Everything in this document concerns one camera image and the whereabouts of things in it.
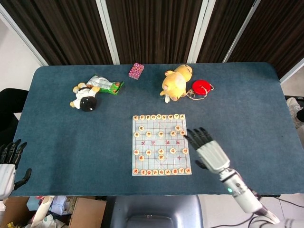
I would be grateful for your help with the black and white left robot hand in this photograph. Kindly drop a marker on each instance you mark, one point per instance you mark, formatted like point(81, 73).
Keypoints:
point(6, 175)

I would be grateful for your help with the white sneaker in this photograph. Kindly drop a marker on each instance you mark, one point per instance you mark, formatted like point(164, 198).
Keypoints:
point(294, 109)

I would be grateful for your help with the black-haired plush doll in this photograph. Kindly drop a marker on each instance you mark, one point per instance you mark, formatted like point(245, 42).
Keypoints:
point(85, 98)

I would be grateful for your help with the blue felt table cloth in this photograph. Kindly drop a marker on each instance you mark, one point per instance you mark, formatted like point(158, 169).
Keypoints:
point(71, 133)

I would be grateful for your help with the black chair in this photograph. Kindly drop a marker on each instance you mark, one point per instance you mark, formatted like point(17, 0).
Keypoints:
point(10, 104)

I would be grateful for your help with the brown cardboard box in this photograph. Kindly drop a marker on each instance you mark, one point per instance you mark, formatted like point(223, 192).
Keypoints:
point(88, 213)

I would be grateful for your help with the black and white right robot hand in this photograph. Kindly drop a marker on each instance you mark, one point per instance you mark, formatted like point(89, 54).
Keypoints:
point(212, 155)

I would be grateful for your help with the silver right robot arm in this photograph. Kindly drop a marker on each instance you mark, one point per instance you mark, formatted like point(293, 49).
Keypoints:
point(242, 192)

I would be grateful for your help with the yellow plush animal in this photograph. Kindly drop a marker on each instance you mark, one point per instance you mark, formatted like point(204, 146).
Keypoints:
point(174, 82)

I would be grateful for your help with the paper Chinese chess board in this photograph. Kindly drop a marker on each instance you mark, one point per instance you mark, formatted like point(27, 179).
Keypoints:
point(161, 143)

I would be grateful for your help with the round wooden chess piece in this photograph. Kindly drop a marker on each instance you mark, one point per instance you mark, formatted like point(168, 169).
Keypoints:
point(148, 152)
point(135, 171)
point(173, 133)
point(153, 116)
point(148, 134)
point(182, 132)
point(182, 116)
point(142, 117)
point(148, 117)
point(181, 170)
point(155, 171)
point(135, 117)
point(187, 170)
point(141, 128)
point(185, 150)
point(158, 116)
point(161, 171)
point(177, 128)
point(174, 171)
point(149, 172)
point(168, 171)
point(164, 116)
point(143, 171)
point(136, 135)
point(161, 151)
point(141, 157)
point(176, 116)
point(173, 150)
point(161, 134)
point(161, 157)
point(170, 116)
point(136, 152)

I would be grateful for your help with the pink patterned small box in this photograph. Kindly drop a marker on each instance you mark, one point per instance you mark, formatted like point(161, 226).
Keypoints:
point(136, 70)

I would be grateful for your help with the red round disc with twine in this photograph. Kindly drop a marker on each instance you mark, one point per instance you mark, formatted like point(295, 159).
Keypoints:
point(200, 86)

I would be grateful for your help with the dark slatted partition panel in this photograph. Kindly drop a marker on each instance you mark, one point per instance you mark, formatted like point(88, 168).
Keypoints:
point(59, 31)
point(154, 31)
point(278, 33)
point(221, 31)

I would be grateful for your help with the green and white snack bag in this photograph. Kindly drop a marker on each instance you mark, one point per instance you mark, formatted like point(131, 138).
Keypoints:
point(104, 85)

